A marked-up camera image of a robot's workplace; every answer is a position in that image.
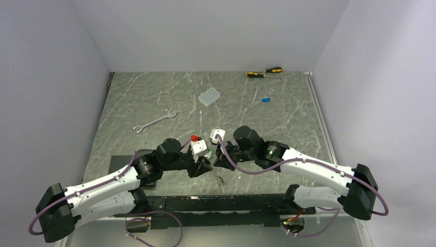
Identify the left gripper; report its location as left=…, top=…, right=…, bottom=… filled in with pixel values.
left=162, top=151, right=212, bottom=178

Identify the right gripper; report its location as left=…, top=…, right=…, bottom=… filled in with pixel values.
left=213, top=139, right=256, bottom=171

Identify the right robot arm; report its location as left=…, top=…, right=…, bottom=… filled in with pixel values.
left=210, top=126, right=381, bottom=220

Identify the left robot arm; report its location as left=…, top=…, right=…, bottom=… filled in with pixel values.
left=28, top=138, right=211, bottom=243

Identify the large silver wrench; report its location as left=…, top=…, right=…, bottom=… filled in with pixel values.
left=133, top=109, right=177, bottom=133

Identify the clear plastic box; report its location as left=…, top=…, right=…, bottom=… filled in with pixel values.
left=198, top=87, right=221, bottom=107

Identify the small silver wrench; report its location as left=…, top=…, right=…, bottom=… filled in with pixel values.
left=248, top=85, right=262, bottom=109

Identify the lower yellow black screwdriver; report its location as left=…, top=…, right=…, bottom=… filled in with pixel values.
left=246, top=72, right=281, bottom=79

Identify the yellow black screwdriver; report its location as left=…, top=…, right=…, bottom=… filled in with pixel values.
left=246, top=72, right=281, bottom=79
left=264, top=67, right=283, bottom=74

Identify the upper yellow black screwdriver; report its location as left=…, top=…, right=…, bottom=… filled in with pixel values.
left=264, top=67, right=283, bottom=74

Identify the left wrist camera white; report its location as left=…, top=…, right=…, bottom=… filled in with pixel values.
left=190, top=135, right=210, bottom=162

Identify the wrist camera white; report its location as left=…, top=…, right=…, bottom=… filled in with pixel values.
left=209, top=129, right=228, bottom=145
left=190, top=135, right=210, bottom=162

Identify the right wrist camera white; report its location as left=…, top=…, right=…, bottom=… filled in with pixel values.
left=209, top=129, right=228, bottom=145

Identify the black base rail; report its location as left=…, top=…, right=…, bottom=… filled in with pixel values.
left=124, top=193, right=300, bottom=230

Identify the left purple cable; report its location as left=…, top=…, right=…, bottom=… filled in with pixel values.
left=29, top=136, right=202, bottom=247

